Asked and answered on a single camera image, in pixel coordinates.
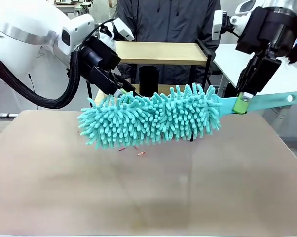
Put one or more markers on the white background desk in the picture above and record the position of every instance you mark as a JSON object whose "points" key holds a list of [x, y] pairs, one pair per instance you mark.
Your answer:
{"points": [[72, 6]]}

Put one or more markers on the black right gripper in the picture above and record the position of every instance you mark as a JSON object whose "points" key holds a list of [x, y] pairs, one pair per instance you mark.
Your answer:
{"points": [[267, 32]]}

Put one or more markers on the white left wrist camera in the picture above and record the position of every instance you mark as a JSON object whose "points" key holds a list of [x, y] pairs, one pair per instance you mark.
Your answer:
{"points": [[123, 29]]}

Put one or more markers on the black cylindrical cup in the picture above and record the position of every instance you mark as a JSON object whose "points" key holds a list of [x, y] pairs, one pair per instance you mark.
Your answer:
{"points": [[149, 80]]}

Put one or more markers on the wooden shelf with black frame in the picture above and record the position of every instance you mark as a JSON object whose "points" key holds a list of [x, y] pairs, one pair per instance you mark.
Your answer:
{"points": [[160, 53]]}

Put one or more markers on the teal chenille duster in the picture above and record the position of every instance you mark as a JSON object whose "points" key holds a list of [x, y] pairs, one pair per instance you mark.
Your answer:
{"points": [[151, 118]]}

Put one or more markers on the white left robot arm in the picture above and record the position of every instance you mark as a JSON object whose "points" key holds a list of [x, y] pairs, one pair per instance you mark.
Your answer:
{"points": [[27, 34]]}

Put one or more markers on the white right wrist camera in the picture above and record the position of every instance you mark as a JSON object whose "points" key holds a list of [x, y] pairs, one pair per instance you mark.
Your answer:
{"points": [[218, 24]]}

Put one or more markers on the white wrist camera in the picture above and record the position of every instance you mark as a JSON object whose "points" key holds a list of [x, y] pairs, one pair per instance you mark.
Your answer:
{"points": [[123, 29], [218, 24]]}

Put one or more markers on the white power strip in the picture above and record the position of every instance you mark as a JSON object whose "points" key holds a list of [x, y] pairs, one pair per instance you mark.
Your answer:
{"points": [[8, 115]]}

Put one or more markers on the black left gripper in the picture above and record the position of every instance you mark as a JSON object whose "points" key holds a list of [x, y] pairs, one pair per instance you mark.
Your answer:
{"points": [[99, 55]]}

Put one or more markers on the person's grey jacket torso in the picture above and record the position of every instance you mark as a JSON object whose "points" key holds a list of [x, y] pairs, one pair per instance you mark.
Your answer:
{"points": [[168, 19]]}

